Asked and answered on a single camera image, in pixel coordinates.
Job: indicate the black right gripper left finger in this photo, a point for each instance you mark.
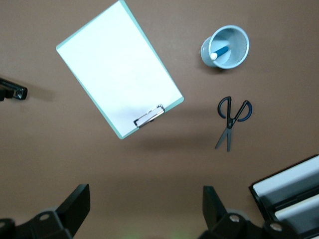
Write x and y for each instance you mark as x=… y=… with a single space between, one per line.
x=54 y=224

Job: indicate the black blue scissors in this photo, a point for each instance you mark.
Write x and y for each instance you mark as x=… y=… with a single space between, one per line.
x=229 y=124

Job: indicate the teal clipboard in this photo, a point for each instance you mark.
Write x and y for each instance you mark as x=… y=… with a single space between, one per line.
x=122 y=136

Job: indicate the blue marker white end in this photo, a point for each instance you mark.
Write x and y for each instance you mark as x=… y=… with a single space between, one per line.
x=220 y=52

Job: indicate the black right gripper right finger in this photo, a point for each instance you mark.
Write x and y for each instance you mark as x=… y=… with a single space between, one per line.
x=229 y=226

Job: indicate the black stacked paper tray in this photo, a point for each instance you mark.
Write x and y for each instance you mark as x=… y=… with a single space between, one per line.
x=261 y=201

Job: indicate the white paper sheet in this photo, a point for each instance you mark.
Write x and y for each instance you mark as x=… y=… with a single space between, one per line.
x=117 y=67

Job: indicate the white paper stack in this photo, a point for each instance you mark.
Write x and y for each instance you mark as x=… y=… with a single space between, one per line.
x=286 y=179
x=301 y=214

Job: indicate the light blue mesh cup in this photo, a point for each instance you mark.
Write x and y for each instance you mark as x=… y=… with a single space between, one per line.
x=234 y=59

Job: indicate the black stapler orange tip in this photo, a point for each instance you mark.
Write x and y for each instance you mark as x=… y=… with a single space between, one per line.
x=15 y=90

